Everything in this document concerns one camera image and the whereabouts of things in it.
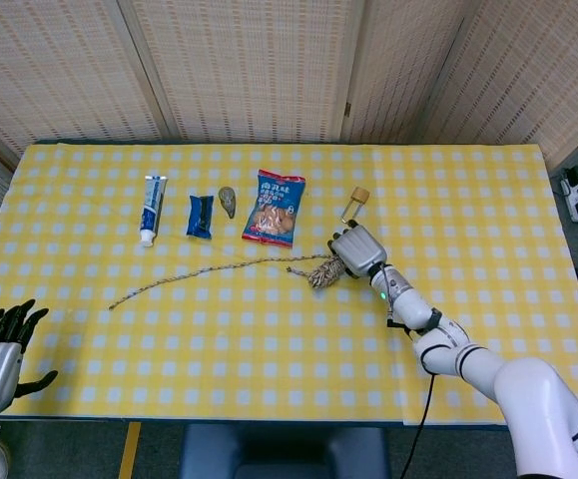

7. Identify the blue red snack bag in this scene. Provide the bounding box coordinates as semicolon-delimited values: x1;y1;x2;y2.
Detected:
241;169;306;249

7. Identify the woven folding screen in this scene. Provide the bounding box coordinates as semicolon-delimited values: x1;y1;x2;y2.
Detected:
0;0;578;221

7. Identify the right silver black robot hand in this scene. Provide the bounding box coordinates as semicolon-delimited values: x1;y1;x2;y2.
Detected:
326;223;389;279

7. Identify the brass padlock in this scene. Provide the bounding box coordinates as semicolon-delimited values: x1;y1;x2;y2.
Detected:
339;187;371;226

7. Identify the small blue foil packet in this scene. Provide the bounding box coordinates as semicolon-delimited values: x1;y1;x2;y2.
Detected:
186;195;215;240

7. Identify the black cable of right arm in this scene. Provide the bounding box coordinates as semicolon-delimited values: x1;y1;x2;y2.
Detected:
398;373;437;479

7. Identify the white blue toothpaste tube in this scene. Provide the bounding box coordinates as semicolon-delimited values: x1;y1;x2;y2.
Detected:
139;175;169;248

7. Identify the speckled braided rope bundle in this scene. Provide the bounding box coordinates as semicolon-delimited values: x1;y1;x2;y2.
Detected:
108;252;345;311

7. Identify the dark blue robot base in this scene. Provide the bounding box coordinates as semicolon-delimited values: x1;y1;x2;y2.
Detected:
178;423;392;479

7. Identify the yellow floor tape strip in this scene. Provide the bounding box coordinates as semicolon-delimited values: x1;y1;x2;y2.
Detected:
118;422;142;479

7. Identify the yellow white checked tablecloth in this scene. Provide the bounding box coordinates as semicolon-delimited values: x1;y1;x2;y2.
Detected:
0;143;578;426

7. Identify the small grey stone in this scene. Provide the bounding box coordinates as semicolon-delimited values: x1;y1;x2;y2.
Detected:
218;186;238;220

